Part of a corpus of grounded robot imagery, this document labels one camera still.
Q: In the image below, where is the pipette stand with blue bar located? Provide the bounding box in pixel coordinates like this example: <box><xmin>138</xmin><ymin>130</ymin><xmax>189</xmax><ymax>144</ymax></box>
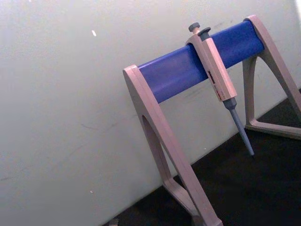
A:
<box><xmin>122</xmin><ymin>14</ymin><xmax>301</xmax><ymax>226</ymax></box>

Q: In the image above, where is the black table cloth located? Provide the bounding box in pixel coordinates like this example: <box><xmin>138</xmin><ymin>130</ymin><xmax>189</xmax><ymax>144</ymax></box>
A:
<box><xmin>101</xmin><ymin>88</ymin><xmax>301</xmax><ymax>226</ymax></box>

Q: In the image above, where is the beige pipette with grey tip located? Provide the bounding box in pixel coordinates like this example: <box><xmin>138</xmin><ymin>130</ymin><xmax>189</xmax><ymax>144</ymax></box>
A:
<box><xmin>185</xmin><ymin>22</ymin><xmax>255</xmax><ymax>156</ymax></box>

